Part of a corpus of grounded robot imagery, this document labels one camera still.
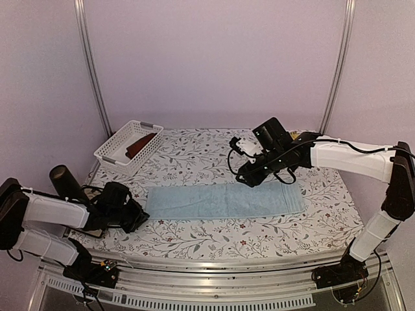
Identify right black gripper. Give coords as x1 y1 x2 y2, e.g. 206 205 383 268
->
236 147 287 187

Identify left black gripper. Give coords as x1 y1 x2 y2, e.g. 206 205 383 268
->
108 198 149 234

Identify light blue towel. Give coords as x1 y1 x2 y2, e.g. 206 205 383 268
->
145 181 305 220

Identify dark red towel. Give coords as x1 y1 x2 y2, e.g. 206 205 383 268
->
125 133 156 159

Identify white perforated plastic basket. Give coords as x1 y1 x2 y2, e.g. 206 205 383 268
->
94 121 164 177

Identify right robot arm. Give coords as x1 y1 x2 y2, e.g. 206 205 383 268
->
230 117 414 282

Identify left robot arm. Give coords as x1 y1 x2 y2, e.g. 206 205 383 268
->
1 178 150 281

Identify floral square ceramic plate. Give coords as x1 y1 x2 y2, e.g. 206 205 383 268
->
64 185 105 238

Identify woven bamboo tray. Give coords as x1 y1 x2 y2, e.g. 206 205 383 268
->
290 132 300 140

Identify black cylindrical cup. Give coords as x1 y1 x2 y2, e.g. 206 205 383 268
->
49 165 89 203

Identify floral patterned table mat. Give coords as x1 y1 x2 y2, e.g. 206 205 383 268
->
69 129 363 260

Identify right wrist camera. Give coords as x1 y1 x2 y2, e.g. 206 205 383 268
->
230 137 262 158

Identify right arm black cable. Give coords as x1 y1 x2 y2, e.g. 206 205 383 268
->
226 137 415 185

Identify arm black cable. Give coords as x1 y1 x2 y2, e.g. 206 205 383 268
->
226 137 415 185
80 184 134 208

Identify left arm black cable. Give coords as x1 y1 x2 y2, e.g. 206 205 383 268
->
80 184 134 208

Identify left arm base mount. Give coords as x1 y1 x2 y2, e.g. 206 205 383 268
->
63 260 120 288

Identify front aluminium rail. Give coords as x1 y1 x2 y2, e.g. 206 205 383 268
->
29 251 406 310

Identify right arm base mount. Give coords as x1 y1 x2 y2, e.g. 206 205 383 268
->
311 259 369 289

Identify right aluminium frame post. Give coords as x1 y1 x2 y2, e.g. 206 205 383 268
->
317 0 356 137

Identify aluminium frame post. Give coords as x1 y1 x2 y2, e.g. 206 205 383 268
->
317 0 356 137
74 0 112 137

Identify left aluminium frame post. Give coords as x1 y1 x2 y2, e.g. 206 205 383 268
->
74 0 112 137

